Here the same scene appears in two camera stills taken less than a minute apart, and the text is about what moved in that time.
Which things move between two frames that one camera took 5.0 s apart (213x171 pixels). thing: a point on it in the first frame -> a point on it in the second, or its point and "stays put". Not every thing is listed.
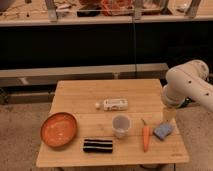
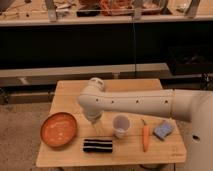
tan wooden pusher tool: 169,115 -> 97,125
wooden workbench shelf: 27,12 stays put
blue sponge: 162,131 stays put
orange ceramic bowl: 58,129 stays put
